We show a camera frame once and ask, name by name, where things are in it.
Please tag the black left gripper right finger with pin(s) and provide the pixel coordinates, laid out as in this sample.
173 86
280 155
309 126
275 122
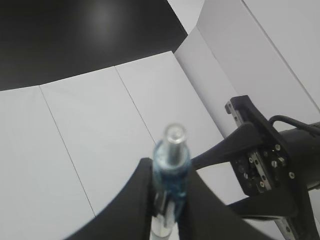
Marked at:
206 217

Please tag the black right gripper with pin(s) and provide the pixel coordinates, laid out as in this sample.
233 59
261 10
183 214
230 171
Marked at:
264 166

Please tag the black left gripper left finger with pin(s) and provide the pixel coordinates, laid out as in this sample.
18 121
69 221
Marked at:
128 216

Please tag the light blue pen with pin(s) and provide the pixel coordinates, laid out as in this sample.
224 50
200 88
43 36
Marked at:
171 164

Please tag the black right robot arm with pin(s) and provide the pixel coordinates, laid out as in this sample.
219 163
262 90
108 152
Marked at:
304 144

